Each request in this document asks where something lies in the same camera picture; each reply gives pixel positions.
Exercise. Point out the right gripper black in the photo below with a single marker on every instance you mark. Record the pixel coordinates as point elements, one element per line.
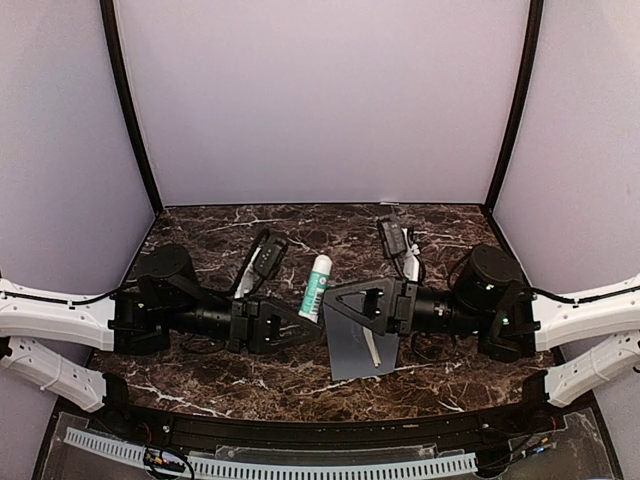
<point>381,305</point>

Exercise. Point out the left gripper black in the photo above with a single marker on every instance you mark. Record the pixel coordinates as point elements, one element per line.
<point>266,335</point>

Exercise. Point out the beige letter paper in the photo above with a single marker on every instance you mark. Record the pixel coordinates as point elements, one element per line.
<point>372,347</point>

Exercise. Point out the grey envelope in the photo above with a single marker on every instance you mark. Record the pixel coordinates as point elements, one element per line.
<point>349,353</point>

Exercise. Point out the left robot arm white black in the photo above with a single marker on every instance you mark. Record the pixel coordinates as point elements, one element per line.
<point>168,297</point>

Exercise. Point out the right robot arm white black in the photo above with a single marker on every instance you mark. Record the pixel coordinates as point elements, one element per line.
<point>491,301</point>

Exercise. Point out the small electronics board with leds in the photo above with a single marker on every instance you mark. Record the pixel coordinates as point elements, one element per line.
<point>158,460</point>

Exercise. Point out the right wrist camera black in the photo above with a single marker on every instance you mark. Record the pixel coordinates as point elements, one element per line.
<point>400,248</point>

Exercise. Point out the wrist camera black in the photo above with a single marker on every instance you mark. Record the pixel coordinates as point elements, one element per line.
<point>400,248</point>
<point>261,263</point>

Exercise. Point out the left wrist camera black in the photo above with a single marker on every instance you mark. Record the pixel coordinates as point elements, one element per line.
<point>261,263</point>

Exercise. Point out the white slotted cable duct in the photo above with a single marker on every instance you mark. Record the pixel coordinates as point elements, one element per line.
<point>233,462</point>

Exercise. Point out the black front table rail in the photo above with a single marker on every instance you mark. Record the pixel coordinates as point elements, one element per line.
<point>482,429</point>

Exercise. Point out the black right frame post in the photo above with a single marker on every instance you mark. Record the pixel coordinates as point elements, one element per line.
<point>521,89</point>

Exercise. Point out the black frame post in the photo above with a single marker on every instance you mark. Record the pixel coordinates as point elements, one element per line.
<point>521,89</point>
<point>123,89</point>

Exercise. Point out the black left frame post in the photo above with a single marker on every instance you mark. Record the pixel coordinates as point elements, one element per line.
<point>123,89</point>

